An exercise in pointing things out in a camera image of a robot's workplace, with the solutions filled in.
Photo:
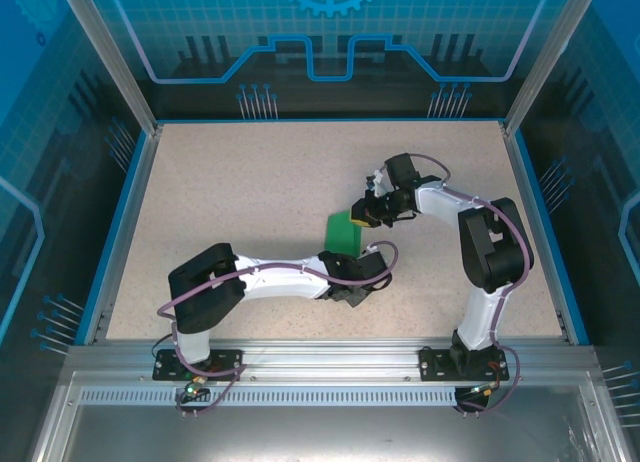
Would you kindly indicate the green paper sheet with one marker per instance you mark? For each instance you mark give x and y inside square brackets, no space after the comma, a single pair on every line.
[340,237]

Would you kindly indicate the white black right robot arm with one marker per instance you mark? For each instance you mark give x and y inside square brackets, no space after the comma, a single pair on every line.
[480,312]

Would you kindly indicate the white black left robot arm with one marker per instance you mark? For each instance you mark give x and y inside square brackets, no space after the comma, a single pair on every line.
[280,282]

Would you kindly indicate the long aluminium mounting rail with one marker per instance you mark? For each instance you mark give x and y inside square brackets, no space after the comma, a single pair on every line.
[330,357]

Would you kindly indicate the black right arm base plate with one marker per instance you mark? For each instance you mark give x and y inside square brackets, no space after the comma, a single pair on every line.
[432,364]

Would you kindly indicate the blue aluminium table side rail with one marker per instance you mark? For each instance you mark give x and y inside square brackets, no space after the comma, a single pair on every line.
[547,242]
[120,242]

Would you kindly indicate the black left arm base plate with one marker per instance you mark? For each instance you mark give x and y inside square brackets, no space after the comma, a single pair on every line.
[225,367]

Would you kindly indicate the aluminium frame post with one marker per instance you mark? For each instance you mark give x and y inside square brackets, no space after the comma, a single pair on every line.
[552,57]
[107,57]

